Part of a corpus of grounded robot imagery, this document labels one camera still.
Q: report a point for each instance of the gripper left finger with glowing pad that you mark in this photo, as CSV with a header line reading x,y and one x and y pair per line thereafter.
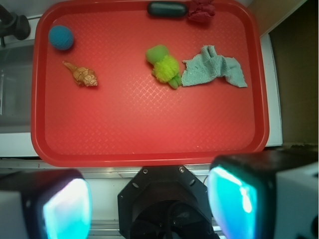
x,y
49,204

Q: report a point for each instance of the golden brown seashell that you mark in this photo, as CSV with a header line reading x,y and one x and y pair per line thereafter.
x,y
82,76

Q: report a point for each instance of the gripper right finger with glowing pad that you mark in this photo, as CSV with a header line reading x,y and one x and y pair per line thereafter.
x,y
273,194

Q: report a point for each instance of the black clamp knob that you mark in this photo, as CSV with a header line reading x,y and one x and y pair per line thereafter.
x,y
12,24

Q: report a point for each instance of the blue knitted ball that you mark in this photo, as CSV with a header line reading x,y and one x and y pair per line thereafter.
x,y
61,37

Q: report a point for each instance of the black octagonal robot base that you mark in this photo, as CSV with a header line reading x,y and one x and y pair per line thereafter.
x,y
165,202

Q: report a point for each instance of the light blue cloth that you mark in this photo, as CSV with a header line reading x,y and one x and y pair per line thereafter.
x,y
208,66

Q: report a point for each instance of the dark teal oblong case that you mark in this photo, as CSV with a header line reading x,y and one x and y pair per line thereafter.
x,y
167,9

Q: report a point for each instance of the green fuzzy plush toy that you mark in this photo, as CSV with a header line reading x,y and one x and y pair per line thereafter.
x,y
165,67

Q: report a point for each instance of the crumpled red cloth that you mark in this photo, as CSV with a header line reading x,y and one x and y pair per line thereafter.
x,y
201,11

